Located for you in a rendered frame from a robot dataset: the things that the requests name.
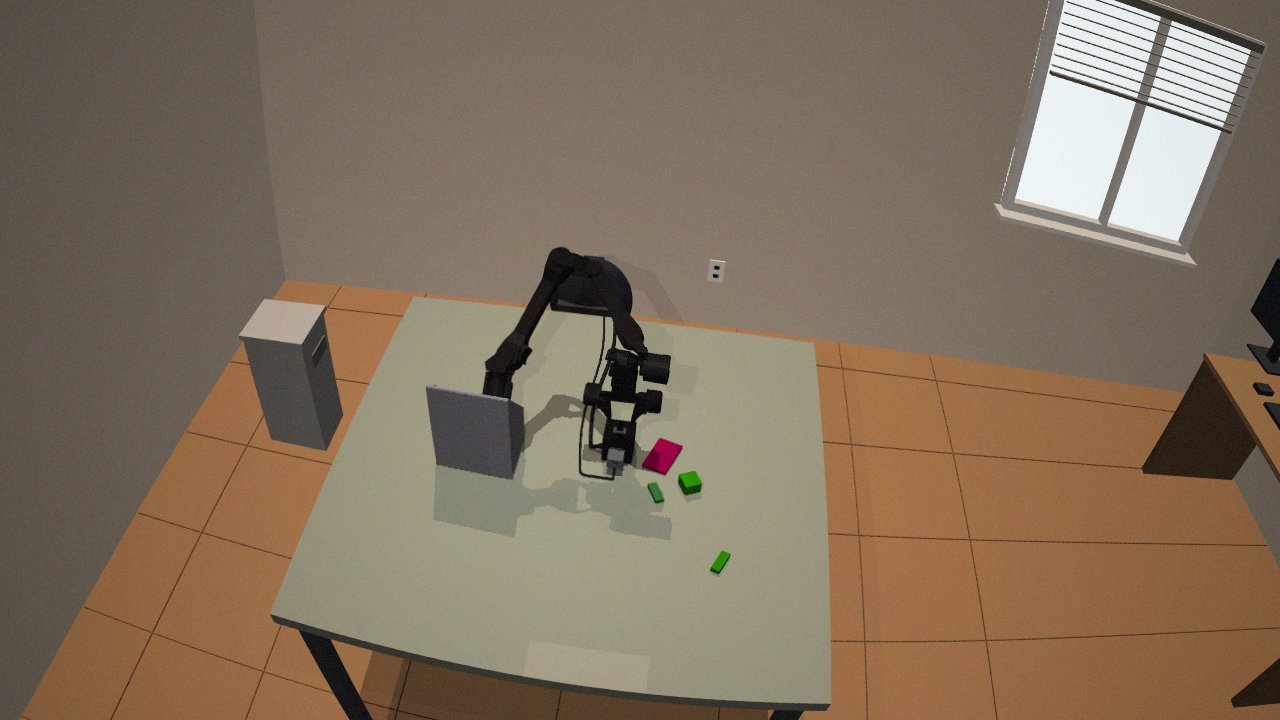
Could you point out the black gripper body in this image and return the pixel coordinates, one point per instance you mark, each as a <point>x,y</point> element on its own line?
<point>623,392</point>

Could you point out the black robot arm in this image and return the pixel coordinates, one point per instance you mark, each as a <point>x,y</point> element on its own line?
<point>514,351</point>

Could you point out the magenta rectangular block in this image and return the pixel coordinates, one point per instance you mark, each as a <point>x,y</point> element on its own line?
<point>662,456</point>

